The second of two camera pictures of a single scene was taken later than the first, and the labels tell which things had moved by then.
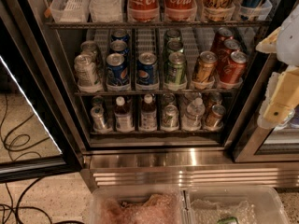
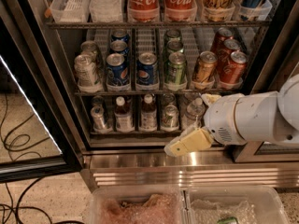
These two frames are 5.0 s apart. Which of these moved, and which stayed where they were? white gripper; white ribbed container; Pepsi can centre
Moved: white gripper
Stayed: white ribbed container; Pepsi can centre
